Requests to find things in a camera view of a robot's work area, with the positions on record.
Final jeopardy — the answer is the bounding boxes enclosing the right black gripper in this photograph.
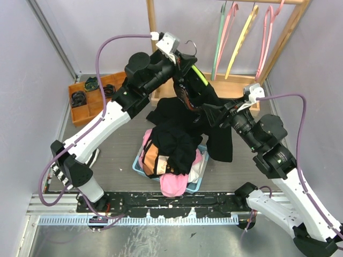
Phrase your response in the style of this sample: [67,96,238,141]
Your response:
[202,95,262,152]

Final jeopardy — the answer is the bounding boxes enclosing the lime green hanger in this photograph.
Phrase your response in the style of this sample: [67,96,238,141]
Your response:
[185,40,208,86]

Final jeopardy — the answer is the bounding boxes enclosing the black printed t shirt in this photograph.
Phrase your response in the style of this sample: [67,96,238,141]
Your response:
[139,124,201,179]

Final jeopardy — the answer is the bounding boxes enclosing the mint green hanger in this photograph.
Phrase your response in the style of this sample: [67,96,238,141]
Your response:
[211,3,226,81]

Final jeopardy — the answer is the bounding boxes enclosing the white t shirt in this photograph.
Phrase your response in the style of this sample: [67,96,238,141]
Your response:
[188,149,208,184]

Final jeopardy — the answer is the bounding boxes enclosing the salmon pink metal hanger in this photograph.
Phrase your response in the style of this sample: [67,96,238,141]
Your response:
[215,2,239,78]

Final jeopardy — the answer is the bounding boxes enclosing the pink t shirt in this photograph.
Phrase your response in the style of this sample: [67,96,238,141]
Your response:
[139,129,192,197]

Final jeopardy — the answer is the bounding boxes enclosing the yellow hanger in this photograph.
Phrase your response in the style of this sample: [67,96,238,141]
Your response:
[225,5,259,79]

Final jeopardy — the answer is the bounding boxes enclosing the pink plastic hanger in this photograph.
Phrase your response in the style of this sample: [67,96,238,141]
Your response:
[255,0,285,81]

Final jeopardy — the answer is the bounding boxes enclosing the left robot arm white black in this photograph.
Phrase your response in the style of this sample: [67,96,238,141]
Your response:
[50,50,197,212]

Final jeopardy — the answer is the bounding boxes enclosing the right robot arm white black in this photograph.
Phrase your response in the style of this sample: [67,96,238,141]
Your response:
[203,101,342,256]

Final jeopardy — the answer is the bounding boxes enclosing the wooden clothes rack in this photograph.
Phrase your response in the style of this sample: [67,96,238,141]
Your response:
[146,0,311,107]

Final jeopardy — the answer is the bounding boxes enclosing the light blue plastic basket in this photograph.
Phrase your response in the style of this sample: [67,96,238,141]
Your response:
[132,145,209,194]

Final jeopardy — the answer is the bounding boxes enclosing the green black rolled sock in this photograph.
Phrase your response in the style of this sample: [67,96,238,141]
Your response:
[84,77,99,92]

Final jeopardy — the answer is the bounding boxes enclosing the orange wooden divider tray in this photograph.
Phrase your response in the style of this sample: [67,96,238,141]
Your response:
[68,71,126,126]

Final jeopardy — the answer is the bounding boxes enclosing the black white striped cloth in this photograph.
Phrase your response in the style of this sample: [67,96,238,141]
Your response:
[51,148,100,191]

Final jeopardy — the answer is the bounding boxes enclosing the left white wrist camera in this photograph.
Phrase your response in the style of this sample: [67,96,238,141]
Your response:
[150,32,180,65]

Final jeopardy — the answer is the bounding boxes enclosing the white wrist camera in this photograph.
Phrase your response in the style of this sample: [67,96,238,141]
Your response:
[237,83,265,112]
[150,32,180,65]

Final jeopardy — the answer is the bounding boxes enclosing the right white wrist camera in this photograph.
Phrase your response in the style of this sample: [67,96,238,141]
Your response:
[237,83,265,112]

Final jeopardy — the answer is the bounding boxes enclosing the black mounting base plate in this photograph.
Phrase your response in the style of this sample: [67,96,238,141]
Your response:
[91,191,251,218]

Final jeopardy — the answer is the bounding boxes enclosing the aluminium rail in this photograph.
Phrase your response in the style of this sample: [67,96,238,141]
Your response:
[27,192,293,230]

